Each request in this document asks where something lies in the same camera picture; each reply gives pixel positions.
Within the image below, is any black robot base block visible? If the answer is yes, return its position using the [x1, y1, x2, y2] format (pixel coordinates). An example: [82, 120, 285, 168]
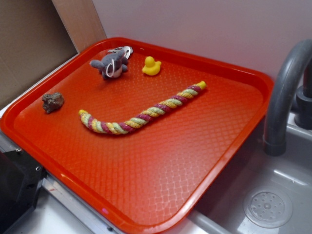
[0, 149, 45, 234]

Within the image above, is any brown grey rock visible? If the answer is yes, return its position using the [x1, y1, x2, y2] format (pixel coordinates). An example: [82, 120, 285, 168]
[42, 92, 64, 114]

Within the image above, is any red plastic tray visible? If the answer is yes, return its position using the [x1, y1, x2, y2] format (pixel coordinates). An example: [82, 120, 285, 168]
[0, 38, 273, 234]

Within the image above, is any yellow rubber duck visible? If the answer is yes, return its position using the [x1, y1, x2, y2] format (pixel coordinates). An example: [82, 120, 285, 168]
[142, 56, 162, 76]

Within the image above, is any grey plastic sink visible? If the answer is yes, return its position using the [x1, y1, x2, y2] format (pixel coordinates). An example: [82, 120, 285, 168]
[188, 114, 312, 234]

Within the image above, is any round sink drain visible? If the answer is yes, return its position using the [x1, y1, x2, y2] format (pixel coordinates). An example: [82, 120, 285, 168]
[243, 186, 293, 229]

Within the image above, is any brown cardboard panel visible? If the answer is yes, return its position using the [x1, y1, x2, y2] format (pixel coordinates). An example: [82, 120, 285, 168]
[0, 0, 106, 108]

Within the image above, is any grey curved faucet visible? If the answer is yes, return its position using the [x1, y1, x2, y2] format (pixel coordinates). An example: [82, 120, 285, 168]
[263, 39, 312, 156]

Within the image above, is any multicolour twisted rope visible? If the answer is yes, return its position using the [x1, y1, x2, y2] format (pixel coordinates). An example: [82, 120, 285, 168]
[78, 80, 207, 136]

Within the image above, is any grey plush toy keychain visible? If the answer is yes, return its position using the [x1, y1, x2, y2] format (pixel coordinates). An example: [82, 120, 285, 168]
[90, 46, 133, 79]

